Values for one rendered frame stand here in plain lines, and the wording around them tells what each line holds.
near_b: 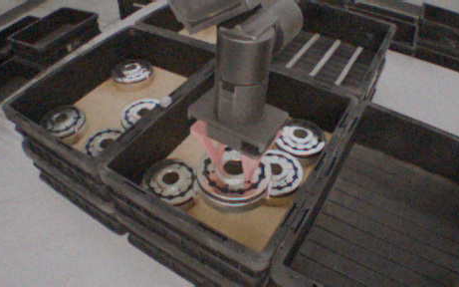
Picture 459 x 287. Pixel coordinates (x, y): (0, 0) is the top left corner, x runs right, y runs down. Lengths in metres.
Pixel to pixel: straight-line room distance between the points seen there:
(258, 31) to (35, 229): 0.65
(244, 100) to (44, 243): 0.57
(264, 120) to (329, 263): 0.27
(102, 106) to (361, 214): 0.60
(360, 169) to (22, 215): 0.73
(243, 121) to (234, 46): 0.09
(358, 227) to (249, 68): 0.37
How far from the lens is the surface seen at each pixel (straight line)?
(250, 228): 0.59
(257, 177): 0.48
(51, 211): 0.85
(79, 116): 0.80
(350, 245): 0.61
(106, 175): 0.55
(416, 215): 0.69
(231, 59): 0.34
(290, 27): 0.40
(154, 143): 0.65
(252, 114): 0.38
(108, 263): 0.74
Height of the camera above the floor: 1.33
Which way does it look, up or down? 45 degrees down
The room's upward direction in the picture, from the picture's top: straight up
